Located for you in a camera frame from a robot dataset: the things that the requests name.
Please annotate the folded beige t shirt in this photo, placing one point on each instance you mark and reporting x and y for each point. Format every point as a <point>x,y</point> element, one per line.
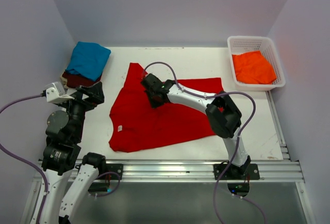
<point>64,80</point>

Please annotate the aluminium rail frame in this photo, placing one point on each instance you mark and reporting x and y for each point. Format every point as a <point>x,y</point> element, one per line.
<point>194,160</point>

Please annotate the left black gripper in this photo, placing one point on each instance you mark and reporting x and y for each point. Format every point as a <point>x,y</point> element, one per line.
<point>95,95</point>

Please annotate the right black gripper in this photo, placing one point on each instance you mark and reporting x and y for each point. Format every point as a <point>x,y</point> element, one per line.
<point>153,105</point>

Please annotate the folded maroon t shirt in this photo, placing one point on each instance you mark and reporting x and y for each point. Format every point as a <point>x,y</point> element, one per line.
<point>75,81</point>

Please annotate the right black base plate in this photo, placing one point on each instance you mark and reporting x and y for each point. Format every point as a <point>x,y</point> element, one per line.
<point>221,172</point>

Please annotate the white plastic basket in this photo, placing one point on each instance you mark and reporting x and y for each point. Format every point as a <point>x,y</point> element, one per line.
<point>238,45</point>

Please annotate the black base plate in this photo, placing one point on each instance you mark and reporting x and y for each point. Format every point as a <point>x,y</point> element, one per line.
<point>111,172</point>
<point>221,172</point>

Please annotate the folded blue t shirt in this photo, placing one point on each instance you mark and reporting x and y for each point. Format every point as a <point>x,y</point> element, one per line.
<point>88,60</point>

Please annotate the red t shirt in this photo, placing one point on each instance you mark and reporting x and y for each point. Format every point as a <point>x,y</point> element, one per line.
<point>137,126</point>

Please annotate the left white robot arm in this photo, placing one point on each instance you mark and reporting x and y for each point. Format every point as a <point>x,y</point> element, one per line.
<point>56,203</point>

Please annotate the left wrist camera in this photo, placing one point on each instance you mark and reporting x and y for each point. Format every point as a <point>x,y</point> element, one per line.
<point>56,94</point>

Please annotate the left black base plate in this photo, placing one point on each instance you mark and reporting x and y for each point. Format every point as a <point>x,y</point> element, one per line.
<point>111,172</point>

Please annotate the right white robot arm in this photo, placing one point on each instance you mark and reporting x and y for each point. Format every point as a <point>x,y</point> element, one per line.
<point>222,113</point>

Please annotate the orange t shirt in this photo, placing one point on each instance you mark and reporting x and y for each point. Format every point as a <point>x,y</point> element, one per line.
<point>253,68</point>

